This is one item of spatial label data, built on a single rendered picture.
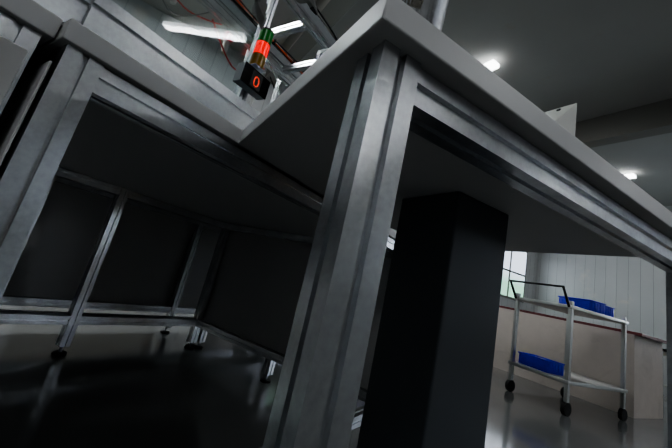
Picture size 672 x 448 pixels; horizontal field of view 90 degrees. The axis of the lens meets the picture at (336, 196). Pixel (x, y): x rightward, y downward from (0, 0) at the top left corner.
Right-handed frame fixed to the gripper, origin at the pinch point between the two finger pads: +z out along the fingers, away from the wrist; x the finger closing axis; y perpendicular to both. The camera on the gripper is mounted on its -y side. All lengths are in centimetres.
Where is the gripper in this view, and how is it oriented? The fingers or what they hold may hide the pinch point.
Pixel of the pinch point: (292, 21)
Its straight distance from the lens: 87.6
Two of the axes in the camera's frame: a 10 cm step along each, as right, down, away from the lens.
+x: -7.8, 4.4, -4.3
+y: -5.4, -1.4, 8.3
